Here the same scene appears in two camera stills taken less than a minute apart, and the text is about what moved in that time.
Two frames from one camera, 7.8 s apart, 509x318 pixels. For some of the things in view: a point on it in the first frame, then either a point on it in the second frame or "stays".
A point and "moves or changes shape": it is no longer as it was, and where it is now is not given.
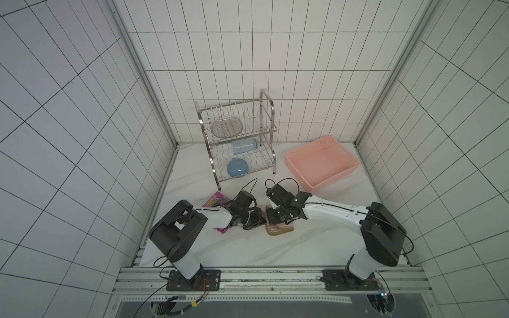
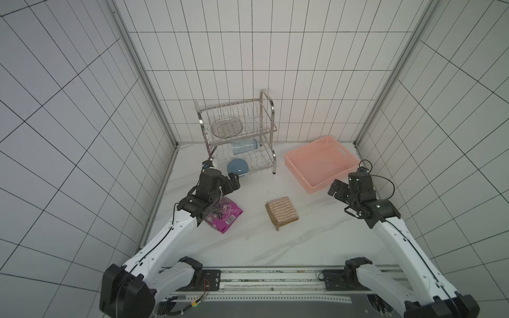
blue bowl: [237, 167] stays
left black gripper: [258, 220] to [234, 182]
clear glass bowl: [226, 127] stays
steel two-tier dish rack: [240, 136] stays
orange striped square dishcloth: [276, 228] moves or changes shape
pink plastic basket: [321, 162] stays
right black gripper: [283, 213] to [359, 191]
